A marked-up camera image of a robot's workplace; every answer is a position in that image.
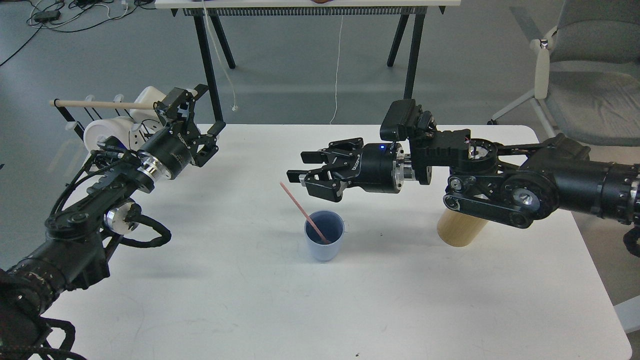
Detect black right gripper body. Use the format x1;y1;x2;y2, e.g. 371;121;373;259
347;142;416;194

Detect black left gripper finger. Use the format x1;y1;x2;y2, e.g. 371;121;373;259
153;84;209;138
190;120;227;167

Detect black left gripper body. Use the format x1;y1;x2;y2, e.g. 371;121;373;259
138;125;203;181

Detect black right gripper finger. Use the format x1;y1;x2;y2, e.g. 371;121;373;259
301;137;364;168
286;167;354;203

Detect pink chopstick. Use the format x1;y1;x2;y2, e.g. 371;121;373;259
279;181;330;245

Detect blue plastic cup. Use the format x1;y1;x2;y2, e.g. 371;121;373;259
304;210;345;262

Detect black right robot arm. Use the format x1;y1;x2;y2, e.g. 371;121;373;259
286;99;640;256

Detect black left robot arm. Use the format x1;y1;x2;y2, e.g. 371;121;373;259
1;84;226;360

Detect white plate in rack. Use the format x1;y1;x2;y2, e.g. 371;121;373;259
83;109;163;151

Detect bamboo cylindrical holder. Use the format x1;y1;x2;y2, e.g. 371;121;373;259
436;209;489;248

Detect background trestle table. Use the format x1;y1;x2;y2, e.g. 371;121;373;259
152;0;464;124

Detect grey office chair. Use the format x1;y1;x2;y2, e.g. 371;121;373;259
489;0;640;157

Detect white hanging cable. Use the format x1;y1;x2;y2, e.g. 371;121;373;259
329;15;346;125

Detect wooden rack handle rod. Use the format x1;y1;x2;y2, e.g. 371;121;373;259
49;99;154;110

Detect black floor cables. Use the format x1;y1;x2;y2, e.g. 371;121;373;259
0;0;156;68

